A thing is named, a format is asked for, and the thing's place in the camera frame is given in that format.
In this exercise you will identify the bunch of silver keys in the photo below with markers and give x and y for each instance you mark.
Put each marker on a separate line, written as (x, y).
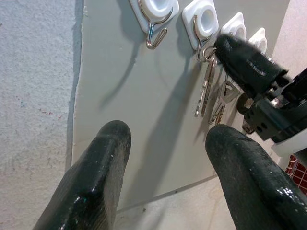
(208, 76)

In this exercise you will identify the grey hook board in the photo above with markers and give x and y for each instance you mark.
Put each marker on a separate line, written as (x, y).
(144, 95)

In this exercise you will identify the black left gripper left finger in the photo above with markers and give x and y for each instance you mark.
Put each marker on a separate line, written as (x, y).
(96, 179)

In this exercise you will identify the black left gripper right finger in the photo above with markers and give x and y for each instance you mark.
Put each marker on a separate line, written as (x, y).
(251, 187)

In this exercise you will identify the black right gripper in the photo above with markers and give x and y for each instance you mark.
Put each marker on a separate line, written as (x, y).
(275, 115)

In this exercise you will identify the red mesh basket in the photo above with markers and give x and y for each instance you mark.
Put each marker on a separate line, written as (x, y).
(299, 167)

